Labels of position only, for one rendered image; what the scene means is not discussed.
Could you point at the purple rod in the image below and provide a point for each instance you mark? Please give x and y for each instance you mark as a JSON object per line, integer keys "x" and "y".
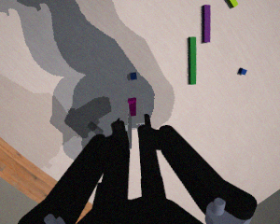
{"x": 206, "y": 23}

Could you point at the magenta rod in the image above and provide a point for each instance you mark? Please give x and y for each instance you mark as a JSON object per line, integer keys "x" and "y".
{"x": 132, "y": 106}

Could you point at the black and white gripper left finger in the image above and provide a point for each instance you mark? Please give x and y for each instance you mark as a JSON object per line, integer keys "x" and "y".
{"x": 67, "y": 199}

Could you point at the small blue cube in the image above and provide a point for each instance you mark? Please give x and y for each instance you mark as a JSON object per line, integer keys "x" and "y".
{"x": 242, "y": 71}
{"x": 133, "y": 76}

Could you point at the grey rod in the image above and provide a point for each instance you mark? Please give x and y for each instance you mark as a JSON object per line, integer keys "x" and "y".
{"x": 95, "y": 128}

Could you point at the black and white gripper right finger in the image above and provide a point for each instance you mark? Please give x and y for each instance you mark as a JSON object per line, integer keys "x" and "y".
{"x": 219, "y": 200}

